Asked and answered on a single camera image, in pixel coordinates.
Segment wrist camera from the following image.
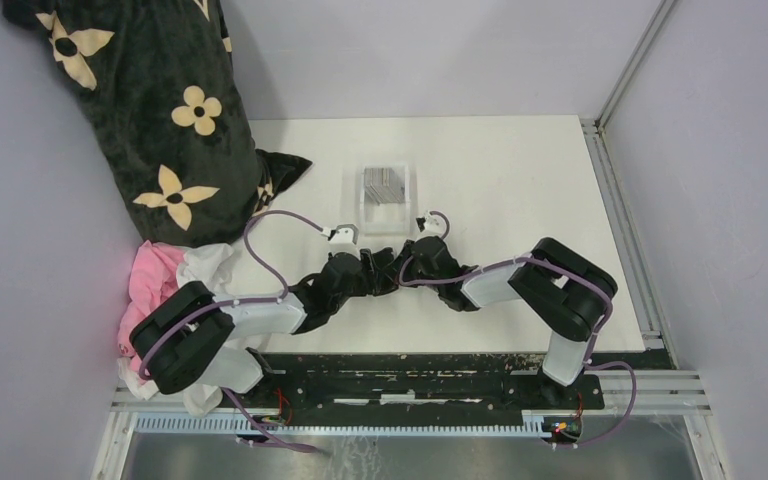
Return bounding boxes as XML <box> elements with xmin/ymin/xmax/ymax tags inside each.
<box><xmin>415</xmin><ymin>212</ymin><xmax>447</xmax><ymax>238</ymax></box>
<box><xmin>321</xmin><ymin>224</ymin><xmax>359</xmax><ymax>251</ymax></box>

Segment clear plastic card box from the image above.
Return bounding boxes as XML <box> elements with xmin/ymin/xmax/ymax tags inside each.
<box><xmin>357</xmin><ymin>163</ymin><xmax>412</xmax><ymax>236</ymax></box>

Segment black floral plush blanket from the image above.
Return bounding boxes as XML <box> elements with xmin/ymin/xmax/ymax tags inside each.
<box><xmin>1</xmin><ymin>1</ymin><xmax>311</xmax><ymax>247</ymax></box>

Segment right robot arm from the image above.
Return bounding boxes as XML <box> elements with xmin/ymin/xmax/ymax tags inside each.
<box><xmin>397</xmin><ymin>236</ymin><xmax>618</xmax><ymax>408</ymax></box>

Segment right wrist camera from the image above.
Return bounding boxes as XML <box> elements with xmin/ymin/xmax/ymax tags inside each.
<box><xmin>415</xmin><ymin>212</ymin><xmax>447</xmax><ymax>238</ymax></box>

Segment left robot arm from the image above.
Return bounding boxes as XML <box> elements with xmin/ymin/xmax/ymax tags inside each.
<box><xmin>129</xmin><ymin>247</ymin><xmax>397</xmax><ymax>407</ymax></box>

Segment white cloth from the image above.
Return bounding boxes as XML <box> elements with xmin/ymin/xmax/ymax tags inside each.
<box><xmin>117</xmin><ymin>244</ymin><xmax>234</xmax><ymax>400</ymax></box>

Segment slotted cable duct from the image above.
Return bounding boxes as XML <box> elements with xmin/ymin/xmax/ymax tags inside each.
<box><xmin>133</xmin><ymin>413</ymin><xmax>548</xmax><ymax>439</ymax></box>

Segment stack of grey cards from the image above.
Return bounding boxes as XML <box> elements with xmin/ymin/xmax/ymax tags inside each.
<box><xmin>362</xmin><ymin>167</ymin><xmax>406</xmax><ymax>205</ymax></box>

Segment aluminium frame rail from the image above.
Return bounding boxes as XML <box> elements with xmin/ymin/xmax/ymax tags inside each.
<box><xmin>581</xmin><ymin>1</ymin><xmax>730</xmax><ymax>479</ymax></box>

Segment pink cloth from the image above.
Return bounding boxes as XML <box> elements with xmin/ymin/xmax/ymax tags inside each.
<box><xmin>117</xmin><ymin>241</ymin><xmax>186</xmax><ymax>373</ymax></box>

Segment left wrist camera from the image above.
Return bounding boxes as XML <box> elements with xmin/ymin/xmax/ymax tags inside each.
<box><xmin>321</xmin><ymin>224</ymin><xmax>359</xmax><ymax>251</ymax></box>

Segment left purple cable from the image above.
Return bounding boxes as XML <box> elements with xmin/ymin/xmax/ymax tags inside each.
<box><xmin>137</xmin><ymin>209</ymin><xmax>327</xmax><ymax>456</ymax></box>

